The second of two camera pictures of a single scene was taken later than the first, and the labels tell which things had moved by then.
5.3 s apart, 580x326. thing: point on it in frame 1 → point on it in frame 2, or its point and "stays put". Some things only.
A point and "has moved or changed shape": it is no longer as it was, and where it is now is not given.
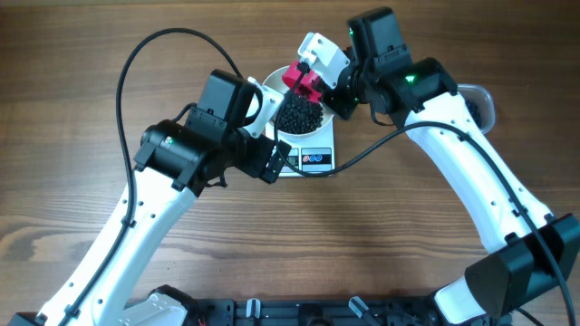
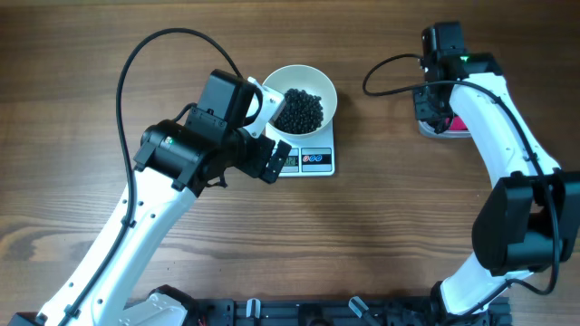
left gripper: [255, 166] stays put
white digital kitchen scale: [312, 154] stays put
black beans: [299, 116] stays put
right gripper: [342, 108] → [420, 104]
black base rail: [425, 311] stays put
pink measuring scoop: [304, 83] has moved or changed shape
